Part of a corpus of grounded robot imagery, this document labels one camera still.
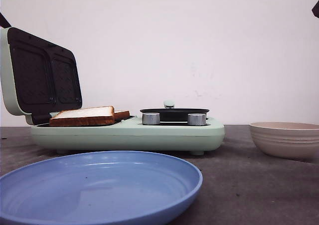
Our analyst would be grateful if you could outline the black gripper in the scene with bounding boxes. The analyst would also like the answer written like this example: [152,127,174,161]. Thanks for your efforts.
[312,1,319,18]

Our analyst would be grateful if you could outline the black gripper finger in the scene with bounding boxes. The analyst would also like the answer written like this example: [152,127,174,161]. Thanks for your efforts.
[0,13,11,28]

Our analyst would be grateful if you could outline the mint green sandwich maker lid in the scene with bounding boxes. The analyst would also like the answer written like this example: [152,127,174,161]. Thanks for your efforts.
[0,27,82,125]

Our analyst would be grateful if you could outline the beige ribbed bowl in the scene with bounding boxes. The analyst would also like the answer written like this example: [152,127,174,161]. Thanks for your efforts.
[249,122,319,159]

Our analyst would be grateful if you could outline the toast slice with brown crust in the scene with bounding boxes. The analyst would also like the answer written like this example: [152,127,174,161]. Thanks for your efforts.
[114,110,130,121]

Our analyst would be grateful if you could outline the mint green breakfast maker base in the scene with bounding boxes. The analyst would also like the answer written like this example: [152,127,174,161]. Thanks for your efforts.
[31,117,225,155]

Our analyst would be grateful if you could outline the silver right control knob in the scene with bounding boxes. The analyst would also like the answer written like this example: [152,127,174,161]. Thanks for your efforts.
[187,113,206,126]

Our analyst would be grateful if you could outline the silver control knob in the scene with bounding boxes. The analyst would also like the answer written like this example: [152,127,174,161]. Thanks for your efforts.
[142,112,160,125]
[187,113,206,126]

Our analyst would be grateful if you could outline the silver left control knob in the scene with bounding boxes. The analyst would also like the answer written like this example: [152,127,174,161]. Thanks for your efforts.
[142,112,160,125]

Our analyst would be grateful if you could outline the small black frying pan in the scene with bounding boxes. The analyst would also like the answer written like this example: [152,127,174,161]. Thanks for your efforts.
[140,100,210,122]

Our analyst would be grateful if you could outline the blue round plate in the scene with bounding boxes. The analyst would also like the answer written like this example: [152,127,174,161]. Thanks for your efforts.
[0,151,203,225]

